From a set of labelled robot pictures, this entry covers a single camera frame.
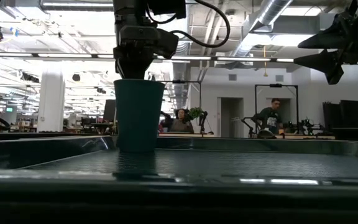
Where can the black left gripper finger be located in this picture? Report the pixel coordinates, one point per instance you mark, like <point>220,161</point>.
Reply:
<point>141,70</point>
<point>124,70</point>

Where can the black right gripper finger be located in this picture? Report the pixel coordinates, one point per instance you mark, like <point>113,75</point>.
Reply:
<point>326,63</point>
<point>325,39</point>

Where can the dark green plastic cup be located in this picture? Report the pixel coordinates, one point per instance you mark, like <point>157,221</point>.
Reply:
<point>139,115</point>

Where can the black background robot arm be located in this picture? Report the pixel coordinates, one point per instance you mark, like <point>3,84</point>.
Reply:
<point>249,123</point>

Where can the dark textured serving tray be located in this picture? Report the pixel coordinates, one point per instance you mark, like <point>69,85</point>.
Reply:
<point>197,174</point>

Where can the black computer monitor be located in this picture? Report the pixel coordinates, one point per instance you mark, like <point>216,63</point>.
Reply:
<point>109,110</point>

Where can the black equipment boxes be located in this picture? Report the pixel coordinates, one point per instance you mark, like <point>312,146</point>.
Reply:
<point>343,113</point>

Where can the seated person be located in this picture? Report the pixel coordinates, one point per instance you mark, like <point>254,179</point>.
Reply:
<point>181,123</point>

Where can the green potted plant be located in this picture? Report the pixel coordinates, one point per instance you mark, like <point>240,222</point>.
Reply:
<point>195,112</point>

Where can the wooden background table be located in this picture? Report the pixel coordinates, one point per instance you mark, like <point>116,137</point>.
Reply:
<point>303,136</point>

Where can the standing person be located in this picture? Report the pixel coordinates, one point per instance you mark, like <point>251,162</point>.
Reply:
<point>270,116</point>

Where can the white round pillar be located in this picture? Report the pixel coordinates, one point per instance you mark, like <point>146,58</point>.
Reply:
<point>51,102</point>

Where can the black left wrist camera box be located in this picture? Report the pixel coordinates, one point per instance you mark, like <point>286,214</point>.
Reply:
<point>169,7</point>

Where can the black metal station frame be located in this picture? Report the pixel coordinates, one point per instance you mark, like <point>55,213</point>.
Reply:
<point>199,99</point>
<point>297,105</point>

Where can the silver ceiling air duct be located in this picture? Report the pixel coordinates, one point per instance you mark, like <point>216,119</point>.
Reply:
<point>269,15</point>

